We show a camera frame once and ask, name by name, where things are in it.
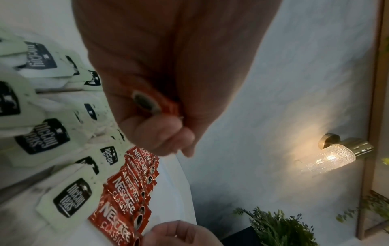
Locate rows of laid tea bags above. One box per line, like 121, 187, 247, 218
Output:
0, 31, 135, 231

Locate red Nescafe coffee sticks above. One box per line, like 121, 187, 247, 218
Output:
87, 146, 161, 246

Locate wooden wall frame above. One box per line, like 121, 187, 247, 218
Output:
356, 0, 389, 241

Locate person's left hand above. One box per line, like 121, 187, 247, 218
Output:
71, 0, 283, 158

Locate green hanging plant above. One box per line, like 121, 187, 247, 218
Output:
336, 156, 389, 232

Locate small green plant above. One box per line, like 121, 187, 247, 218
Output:
233, 207, 319, 246

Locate black furniture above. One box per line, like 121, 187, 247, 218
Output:
220, 225, 259, 246

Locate red Nescafe sachet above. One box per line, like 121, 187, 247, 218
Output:
120, 72, 181, 116

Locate brass glass wall lamp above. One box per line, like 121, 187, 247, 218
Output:
296, 133, 375, 178

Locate person's right hand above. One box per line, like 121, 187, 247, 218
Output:
143, 220, 224, 246

